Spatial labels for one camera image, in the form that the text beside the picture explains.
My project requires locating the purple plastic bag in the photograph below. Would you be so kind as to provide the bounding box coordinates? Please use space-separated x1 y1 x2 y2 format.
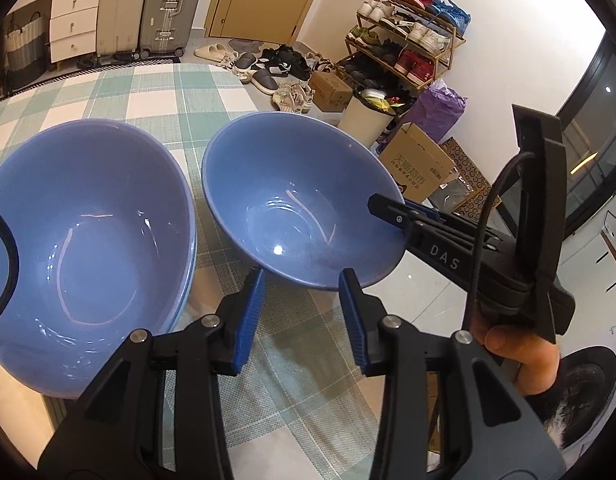
410 85 466 143

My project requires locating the silver suitcase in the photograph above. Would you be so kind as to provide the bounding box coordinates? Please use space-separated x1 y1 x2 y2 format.
138 0 209 58

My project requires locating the black and white rug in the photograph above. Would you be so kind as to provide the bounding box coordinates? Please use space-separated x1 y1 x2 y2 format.
53 56 181 78

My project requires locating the woven laundry basket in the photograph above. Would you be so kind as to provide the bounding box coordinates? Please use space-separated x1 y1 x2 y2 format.
0 10 49 91

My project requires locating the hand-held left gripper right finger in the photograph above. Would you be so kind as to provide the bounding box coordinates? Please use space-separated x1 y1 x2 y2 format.
338 268 568 480

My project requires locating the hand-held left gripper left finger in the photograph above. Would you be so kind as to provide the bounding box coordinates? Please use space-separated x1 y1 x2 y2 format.
35 266 267 480

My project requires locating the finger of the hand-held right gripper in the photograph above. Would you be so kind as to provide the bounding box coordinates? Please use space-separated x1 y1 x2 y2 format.
368 194 488 286
405 199 502 244

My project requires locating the beige suitcase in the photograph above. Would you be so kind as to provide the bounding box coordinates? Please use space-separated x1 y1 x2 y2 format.
95 0 154 58

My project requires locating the shoe rack with shoes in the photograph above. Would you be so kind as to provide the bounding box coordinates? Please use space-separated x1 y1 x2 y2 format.
345 0 471 93

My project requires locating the small cardboard box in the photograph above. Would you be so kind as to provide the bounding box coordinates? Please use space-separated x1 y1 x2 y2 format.
308 70 353 112

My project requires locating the teal plaid tablecloth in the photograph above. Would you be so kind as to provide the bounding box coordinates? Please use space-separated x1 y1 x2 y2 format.
0 62 389 480

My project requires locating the pile of shoes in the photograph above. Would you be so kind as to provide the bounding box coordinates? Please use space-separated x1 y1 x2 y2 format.
194 42 339 113

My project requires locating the white trash bin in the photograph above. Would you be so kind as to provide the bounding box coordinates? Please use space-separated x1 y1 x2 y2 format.
338 89 403 148

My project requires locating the brown patterned paper bag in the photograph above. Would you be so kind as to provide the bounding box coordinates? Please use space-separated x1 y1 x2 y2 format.
435 137 503 218

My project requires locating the white dresser with drawers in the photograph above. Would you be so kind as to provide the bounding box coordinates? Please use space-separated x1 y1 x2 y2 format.
10 0 106 66

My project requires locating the washing machine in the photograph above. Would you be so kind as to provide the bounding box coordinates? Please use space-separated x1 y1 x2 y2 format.
542 305 616 461

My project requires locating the person's right hand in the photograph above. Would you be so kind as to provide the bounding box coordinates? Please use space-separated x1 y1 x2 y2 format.
470 322 561 398

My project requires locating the wooden door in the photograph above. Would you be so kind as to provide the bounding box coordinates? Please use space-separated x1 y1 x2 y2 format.
205 0 333 43

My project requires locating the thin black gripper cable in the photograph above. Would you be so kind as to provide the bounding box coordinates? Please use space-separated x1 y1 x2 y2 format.
460 151 538 333

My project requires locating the large open cardboard box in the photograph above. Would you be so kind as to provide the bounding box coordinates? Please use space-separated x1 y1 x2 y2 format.
378 122 459 203

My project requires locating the dark framed glass door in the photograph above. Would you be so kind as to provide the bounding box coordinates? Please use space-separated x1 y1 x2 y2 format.
555 30 616 241

